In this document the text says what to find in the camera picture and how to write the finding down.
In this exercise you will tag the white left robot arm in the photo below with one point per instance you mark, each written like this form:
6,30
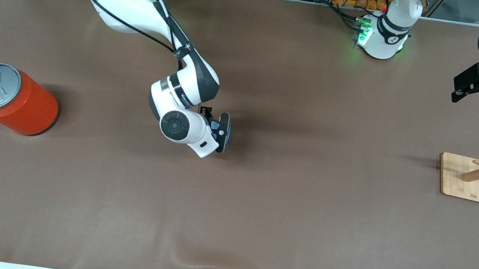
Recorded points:
389,33

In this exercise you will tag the brown table cloth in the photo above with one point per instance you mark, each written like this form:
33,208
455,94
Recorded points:
230,199

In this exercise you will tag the orange can with grey lid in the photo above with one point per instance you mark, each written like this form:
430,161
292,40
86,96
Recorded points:
23,104

